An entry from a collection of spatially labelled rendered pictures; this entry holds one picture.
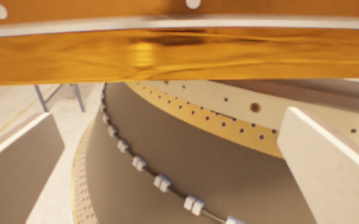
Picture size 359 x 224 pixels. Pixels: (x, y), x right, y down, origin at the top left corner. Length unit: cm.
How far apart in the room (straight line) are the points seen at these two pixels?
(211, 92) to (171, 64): 13
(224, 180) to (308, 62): 24
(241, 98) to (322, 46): 12
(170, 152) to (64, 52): 29
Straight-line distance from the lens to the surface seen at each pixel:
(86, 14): 19
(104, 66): 19
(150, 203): 49
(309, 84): 32
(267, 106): 28
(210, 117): 36
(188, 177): 40
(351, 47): 24
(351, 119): 28
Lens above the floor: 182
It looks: 31 degrees down
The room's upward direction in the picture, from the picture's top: 1 degrees counter-clockwise
